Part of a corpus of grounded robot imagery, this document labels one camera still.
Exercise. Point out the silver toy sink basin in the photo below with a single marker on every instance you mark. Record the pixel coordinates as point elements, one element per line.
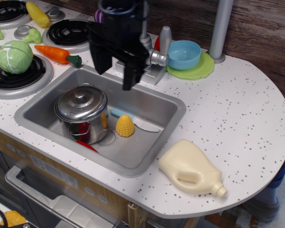
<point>128,156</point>

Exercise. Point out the yellow toy squash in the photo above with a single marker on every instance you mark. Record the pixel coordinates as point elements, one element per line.
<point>37,15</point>

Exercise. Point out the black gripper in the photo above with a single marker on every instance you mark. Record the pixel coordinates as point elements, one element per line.
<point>119,37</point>

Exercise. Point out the back left stove burner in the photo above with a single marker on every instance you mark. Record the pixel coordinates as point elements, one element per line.
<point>13,13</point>

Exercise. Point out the blue handled toy knife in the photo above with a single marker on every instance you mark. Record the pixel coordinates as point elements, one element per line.
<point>138,122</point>

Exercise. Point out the silver oven door handle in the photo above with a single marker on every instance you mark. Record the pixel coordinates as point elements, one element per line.
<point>60,202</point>

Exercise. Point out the red toy behind faucet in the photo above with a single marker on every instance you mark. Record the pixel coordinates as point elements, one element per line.
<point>157,44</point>

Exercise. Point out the purple striped toy onion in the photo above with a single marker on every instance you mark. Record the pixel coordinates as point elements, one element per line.
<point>99,16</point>

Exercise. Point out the stove burner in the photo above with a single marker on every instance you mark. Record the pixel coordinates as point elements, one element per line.
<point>68,34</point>
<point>13,13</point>
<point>35,78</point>

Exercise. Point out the silver stove knob rear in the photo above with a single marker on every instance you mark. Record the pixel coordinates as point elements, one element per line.
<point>55,14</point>

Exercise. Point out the silver stove knob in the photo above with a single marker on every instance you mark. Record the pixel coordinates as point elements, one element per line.
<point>22,31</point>
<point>55,14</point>

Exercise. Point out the orange toy carrot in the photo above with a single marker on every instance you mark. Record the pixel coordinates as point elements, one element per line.
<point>59,55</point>

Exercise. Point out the green toy broccoli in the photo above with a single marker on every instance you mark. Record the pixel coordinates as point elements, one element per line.
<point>33,36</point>

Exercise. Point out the red toy chili pepper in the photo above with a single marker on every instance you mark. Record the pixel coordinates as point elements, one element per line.
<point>86,145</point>

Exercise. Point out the front left stove burner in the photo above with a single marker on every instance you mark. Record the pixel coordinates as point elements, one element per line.
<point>35,78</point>

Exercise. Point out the steel pot lid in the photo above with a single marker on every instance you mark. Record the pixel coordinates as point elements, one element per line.
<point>82,103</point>

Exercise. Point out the green toy cabbage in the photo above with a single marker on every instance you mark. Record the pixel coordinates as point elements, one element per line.
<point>15,57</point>

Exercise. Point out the person leg with shoe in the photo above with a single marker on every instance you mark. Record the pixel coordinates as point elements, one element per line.
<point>265,205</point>

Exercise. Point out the steel pot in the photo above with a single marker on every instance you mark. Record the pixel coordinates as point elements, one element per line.
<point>89,131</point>

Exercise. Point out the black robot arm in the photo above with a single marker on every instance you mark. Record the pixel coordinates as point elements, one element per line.
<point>119,37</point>

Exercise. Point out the silver toy faucet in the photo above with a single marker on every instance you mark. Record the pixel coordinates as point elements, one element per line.
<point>155,57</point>

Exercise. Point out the grey support pole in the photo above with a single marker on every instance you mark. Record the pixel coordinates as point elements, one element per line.
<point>220,30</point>

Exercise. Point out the yellow toy corn piece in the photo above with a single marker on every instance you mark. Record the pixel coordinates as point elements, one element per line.
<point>125,126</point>

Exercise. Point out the blue toy bowl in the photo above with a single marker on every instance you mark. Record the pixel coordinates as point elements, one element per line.
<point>184,54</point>

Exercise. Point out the cream toy detergent jug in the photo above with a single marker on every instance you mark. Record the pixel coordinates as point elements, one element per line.
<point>189,169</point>

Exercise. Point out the back right stove burner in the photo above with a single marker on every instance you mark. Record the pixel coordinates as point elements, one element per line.
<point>68,34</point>

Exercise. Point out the yellow toy in basket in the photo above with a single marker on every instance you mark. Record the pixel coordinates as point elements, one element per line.
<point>14,218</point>

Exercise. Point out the green toy plate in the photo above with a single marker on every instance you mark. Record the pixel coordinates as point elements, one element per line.
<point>204,67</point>

